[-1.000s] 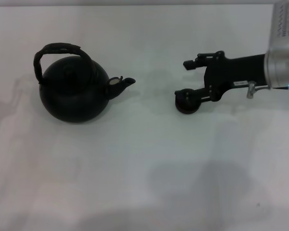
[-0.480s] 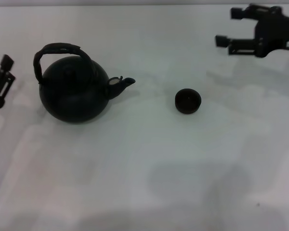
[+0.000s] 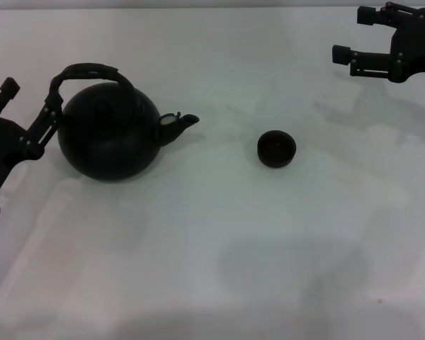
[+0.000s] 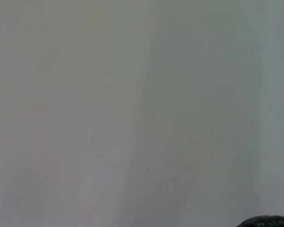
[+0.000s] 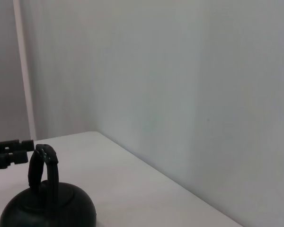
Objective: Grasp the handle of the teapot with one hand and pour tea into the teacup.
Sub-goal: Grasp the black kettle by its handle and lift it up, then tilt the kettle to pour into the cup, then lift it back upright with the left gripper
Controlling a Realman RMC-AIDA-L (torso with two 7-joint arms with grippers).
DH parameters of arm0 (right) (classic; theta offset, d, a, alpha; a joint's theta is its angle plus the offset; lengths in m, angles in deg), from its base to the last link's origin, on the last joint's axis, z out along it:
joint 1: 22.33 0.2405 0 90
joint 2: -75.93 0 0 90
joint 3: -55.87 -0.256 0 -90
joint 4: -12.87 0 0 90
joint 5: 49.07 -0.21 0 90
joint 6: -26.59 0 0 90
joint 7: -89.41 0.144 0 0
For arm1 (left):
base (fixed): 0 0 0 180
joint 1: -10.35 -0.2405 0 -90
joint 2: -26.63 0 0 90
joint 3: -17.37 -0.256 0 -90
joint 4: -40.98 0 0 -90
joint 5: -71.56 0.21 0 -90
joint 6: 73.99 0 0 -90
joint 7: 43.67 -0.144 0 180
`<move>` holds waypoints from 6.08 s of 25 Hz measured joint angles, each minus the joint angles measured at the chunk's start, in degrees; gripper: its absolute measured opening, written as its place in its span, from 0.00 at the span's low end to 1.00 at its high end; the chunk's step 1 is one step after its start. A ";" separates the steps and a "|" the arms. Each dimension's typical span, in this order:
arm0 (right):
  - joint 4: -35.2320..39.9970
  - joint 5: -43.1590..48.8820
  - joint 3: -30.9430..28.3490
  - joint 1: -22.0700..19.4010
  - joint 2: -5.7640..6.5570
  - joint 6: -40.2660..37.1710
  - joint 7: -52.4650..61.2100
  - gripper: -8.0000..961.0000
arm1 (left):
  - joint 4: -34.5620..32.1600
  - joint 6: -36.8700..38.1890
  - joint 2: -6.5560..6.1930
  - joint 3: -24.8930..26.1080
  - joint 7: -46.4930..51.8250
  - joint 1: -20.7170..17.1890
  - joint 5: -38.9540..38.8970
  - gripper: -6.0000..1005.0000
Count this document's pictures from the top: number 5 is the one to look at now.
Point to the white vertical wall post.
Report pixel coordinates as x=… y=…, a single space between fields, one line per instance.
x=24 y=71

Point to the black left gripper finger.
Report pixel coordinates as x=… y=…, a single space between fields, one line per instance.
x=14 y=145
x=14 y=158

